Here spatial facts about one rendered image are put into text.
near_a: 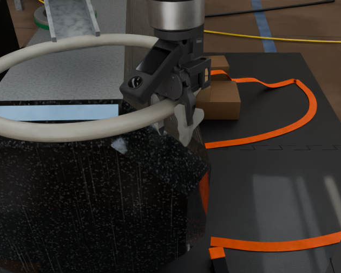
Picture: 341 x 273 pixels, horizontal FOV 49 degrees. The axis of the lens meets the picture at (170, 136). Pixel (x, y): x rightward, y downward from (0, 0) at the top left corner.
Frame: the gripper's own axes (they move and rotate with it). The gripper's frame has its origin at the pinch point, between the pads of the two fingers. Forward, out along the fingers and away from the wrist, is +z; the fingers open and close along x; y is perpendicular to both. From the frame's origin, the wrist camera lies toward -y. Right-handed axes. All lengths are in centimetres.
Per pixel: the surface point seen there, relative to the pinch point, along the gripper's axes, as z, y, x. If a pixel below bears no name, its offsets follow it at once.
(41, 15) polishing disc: -3, 26, 82
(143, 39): -7.1, 21.5, 27.9
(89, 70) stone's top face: 3.6, 15.6, 44.8
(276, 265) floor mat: 89, 57, -4
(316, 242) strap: 88, 77, -11
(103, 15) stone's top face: -1, 44, 72
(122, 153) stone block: 17.6, 6.5, 22.7
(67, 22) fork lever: -8, 16, 52
